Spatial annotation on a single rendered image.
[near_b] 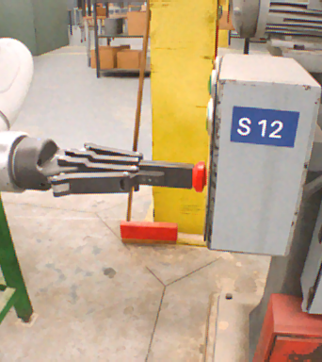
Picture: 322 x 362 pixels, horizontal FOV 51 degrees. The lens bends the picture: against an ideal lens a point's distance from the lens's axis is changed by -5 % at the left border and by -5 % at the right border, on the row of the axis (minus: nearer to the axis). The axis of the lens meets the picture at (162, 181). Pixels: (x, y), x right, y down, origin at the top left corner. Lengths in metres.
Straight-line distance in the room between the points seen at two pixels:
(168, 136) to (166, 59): 0.35
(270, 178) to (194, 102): 1.27
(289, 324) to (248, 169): 0.47
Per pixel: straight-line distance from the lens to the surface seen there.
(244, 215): 0.39
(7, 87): 0.61
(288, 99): 0.34
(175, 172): 0.45
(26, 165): 0.49
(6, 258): 1.37
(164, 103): 1.64
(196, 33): 1.56
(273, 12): 0.59
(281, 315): 0.78
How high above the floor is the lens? 1.19
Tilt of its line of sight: 28 degrees down
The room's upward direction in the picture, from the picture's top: straight up
